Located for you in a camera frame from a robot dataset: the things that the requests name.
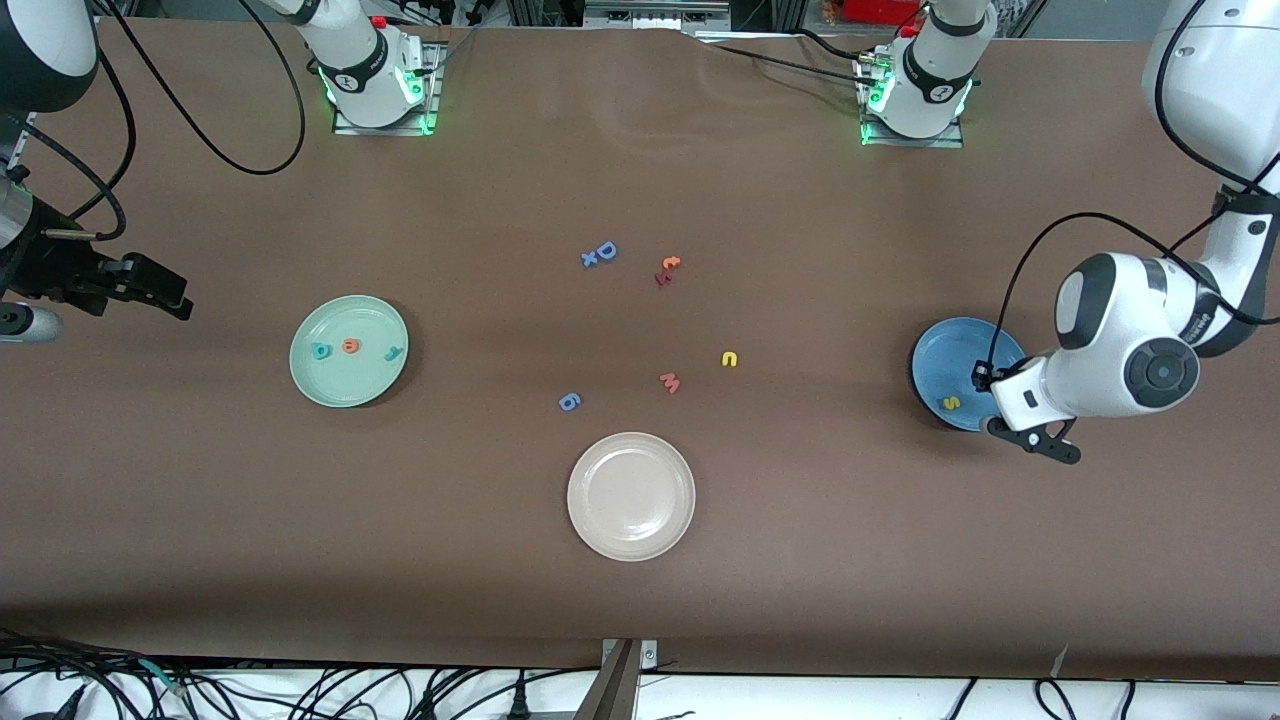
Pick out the blue round plate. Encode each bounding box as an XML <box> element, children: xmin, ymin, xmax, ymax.
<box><xmin>911</xmin><ymin>317</ymin><xmax>1029</xmax><ymax>433</ymax></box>

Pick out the light green round plate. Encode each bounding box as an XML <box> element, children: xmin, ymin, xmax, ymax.
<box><xmin>289</xmin><ymin>295</ymin><xmax>410</xmax><ymax>409</ymax></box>

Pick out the brown table cover sheet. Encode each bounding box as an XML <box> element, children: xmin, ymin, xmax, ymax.
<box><xmin>0</xmin><ymin>15</ymin><xmax>1280</xmax><ymax>683</ymax></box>

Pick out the beige round plate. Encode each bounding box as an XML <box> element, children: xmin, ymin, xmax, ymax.
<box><xmin>566</xmin><ymin>431</ymin><xmax>697</xmax><ymax>563</ymax></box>

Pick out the red box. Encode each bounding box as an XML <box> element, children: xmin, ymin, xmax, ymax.
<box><xmin>838</xmin><ymin>0</ymin><xmax>926</xmax><ymax>27</ymax></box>

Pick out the grey equipment box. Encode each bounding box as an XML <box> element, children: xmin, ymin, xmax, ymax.
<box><xmin>583</xmin><ymin>0</ymin><xmax>733</xmax><ymax>33</ymax></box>

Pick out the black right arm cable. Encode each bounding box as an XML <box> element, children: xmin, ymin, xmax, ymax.
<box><xmin>0</xmin><ymin>0</ymin><xmax>306</xmax><ymax>241</ymax></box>

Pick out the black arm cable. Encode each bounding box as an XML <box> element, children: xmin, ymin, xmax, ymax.
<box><xmin>0</xmin><ymin>0</ymin><xmax>306</xmax><ymax>241</ymax></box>
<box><xmin>985</xmin><ymin>0</ymin><xmax>1280</xmax><ymax>371</ymax></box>

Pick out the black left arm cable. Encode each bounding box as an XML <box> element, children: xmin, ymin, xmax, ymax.
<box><xmin>985</xmin><ymin>0</ymin><xmax>1280</xmax><ymax>371</ymax></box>

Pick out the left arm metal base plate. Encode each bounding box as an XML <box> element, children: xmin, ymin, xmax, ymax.
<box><xmin>860</xmin><ymin>120</ymin><xmax>966</xmax><ymax>149</ymax></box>

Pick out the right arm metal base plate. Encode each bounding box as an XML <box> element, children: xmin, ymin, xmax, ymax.
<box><xmin>333</xmin><ymin>105</ymin><xmax>439</xmax><ymax>136</ymax></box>

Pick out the black tabletop cable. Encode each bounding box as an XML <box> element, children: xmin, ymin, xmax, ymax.
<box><xmin>712</xmin><ymin>42</ymin><xmax>871</xmax><ymax>86</ymax></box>

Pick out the teal connector cable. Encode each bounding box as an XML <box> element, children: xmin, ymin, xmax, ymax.
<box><xmin>138</xmin><ymin>658</ymin><xmax>191</xmax><ymax>698</ymax></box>

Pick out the grey metal post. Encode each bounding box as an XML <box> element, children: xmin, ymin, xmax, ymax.
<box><xmin>574</xmin><ymin>638</ymin><xmax>642</xmax><ymax>720</ymax></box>

